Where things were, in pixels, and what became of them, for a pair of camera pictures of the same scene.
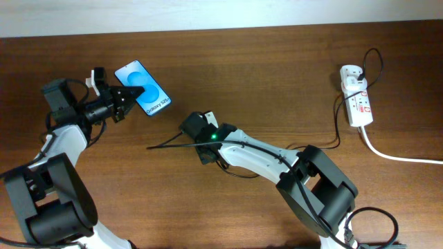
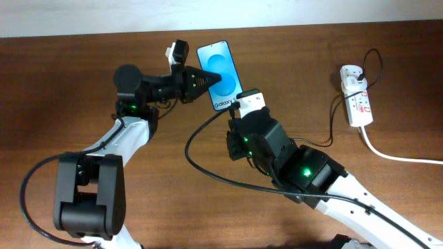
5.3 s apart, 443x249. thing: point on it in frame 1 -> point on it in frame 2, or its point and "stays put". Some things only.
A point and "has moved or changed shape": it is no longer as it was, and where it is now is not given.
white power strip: x=358 y=108 stays put
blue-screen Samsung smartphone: x=154 y=98 has moved or changed shape
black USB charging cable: x=335 y=113 -> x=347 y=94
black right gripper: x=201 y=149 -> x=236 y=152
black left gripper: x=113 y=96 -> x=194 y=91
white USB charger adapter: x=351 y=84 stays put
